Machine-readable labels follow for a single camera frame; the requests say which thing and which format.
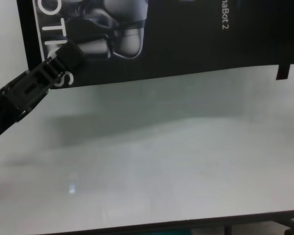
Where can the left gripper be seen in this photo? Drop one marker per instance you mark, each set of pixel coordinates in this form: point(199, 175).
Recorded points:
point(14, 100)

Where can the black robot poster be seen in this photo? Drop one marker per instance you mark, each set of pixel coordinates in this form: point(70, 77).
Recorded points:
point(186, 36)

